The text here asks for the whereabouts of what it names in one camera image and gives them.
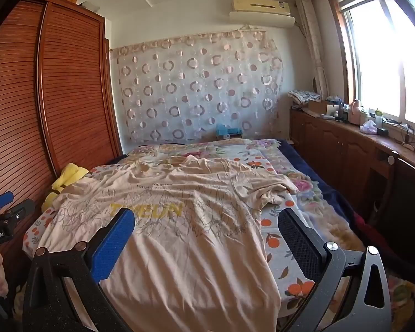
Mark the cardboard box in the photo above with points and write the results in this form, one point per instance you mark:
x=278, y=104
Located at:
x=320, y=108

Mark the beige printed t-shirt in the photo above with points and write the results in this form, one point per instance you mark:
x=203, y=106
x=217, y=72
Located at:
x=193, y=249

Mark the crumpled white tissue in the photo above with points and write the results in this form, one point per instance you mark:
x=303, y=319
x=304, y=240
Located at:
x=368, y=127

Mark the orange fruit print bed sheet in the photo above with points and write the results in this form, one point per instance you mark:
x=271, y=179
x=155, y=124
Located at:
x=276, y=238

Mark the blue plastic toy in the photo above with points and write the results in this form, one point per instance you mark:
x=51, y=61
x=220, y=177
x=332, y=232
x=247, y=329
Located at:
x=228, y=132

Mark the wooden slatted wardrobe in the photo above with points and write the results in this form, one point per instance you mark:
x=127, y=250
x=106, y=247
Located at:
x=72, y=93

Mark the green capped bottle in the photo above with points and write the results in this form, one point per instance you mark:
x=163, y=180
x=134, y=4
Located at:
x=379, y=119

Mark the gathered pale window curtain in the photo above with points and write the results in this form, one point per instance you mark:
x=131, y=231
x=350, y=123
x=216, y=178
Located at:
x=313, y=41

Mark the wall air conditioner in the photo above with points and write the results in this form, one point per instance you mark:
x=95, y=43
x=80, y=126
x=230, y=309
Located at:
x=262, y=10

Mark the yellow folded garment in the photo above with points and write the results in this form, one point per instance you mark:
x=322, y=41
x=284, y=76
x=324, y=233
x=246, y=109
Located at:
x=71, y=176

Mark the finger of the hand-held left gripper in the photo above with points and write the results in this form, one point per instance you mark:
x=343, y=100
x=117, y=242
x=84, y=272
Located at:
x=0, y=199
x=22, y=212

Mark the wooden sideboard cabinet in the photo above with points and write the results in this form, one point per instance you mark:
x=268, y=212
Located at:
x=332, y=145

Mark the dark chair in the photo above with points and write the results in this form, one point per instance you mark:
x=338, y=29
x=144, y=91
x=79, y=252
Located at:
x=408, y=197

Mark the folded patterned cloth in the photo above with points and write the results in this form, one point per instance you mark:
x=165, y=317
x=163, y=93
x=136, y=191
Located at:
x=302, y=96

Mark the circle patterned sheer curtain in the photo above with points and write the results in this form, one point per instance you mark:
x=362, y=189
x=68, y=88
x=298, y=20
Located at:
x=193, y=86

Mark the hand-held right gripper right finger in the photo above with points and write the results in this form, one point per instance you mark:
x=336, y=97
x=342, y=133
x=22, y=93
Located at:
x=297, y=242

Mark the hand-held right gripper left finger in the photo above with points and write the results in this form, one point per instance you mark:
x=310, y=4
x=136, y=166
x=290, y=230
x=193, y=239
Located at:
x=114, y=242

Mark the floral blanket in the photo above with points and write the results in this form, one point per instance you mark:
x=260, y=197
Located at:
x=228, y=150

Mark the person's left hand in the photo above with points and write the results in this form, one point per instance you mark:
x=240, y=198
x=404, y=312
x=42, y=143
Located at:
x=0, y=273

